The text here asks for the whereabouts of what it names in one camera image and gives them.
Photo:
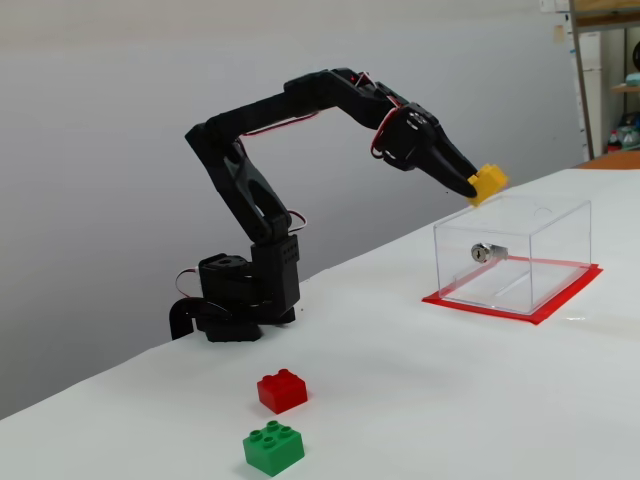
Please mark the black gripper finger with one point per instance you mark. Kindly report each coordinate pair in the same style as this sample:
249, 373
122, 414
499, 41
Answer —
455, 156
445, 175

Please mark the yellow lego brick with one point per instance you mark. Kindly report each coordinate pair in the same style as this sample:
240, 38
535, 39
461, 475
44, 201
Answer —
490, 184

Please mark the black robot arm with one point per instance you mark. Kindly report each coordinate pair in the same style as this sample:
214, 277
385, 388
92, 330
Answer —
240, 175

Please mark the silver box lock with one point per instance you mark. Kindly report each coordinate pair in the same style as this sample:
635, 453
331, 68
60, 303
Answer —
481, 253

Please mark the transparent plastic box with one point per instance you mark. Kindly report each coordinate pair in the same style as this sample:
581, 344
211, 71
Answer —
555, 260

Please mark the red lego brick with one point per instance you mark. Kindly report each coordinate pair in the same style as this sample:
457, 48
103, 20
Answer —
282, 395

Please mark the green lego brick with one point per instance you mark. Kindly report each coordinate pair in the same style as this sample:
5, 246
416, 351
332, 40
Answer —
272, 452

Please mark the red base mat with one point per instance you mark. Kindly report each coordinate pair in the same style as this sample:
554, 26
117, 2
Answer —
480, 309

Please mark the white cabinet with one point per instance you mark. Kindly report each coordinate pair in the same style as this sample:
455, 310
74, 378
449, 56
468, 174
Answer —
592, 100

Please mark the red capped bottle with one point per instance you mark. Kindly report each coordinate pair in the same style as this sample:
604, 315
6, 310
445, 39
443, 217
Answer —
614, 144

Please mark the tan paper note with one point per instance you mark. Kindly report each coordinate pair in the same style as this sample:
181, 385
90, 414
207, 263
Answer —
558, 34

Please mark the orange wooden table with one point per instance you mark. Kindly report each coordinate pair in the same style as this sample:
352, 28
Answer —
615, 161

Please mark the wooden shelf board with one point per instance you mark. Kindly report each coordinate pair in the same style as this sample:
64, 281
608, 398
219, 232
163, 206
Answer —
627, 89

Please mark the teal bundle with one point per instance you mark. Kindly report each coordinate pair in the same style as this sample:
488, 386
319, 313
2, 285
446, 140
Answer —
634, 80

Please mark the black table clamp base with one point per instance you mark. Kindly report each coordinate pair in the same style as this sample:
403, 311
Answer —
180, 320

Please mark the metal shelf post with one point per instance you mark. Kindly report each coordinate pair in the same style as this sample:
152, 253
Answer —
580, 75

